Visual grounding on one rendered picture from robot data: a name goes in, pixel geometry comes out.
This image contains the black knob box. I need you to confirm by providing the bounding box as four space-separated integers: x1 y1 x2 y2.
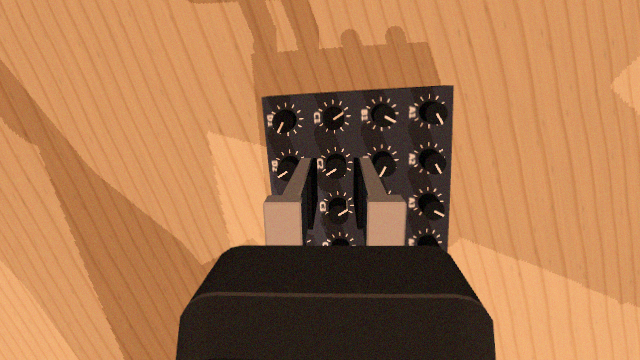
262 85 454 252

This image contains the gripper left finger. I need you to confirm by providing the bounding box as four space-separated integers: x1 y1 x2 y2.
263 158 318 245

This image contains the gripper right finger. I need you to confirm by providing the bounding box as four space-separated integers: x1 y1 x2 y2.
353 157 407 246

